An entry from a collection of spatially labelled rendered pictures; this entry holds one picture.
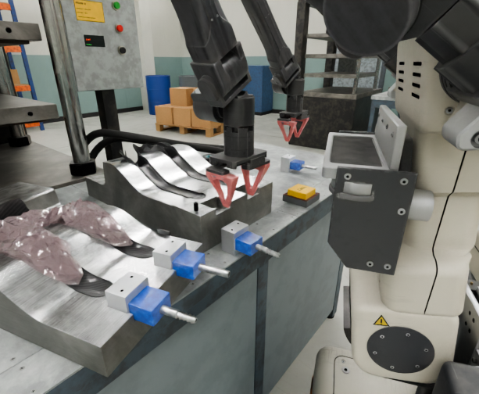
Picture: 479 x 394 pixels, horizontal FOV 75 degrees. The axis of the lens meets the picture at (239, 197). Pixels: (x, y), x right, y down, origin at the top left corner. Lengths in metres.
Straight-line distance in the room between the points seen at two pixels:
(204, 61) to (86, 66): 0.96
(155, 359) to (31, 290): 0.28
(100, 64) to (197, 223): 0.96
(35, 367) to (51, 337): 0.04
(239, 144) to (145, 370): 0.46
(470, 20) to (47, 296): 0.58
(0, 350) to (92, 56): 1.11
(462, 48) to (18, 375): 0.61
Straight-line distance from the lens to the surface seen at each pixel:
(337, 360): 1.20
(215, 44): 0.51
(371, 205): 0.47
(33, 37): 1.31
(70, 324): 0.50
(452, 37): 0.33
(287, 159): 1.16
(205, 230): 0.66
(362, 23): 0.33
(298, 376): 1.49
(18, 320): 0.57
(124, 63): 1.52
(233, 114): 0.56
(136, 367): 0.68
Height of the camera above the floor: 1.18
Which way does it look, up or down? 23 degrees down
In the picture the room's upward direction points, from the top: straight up
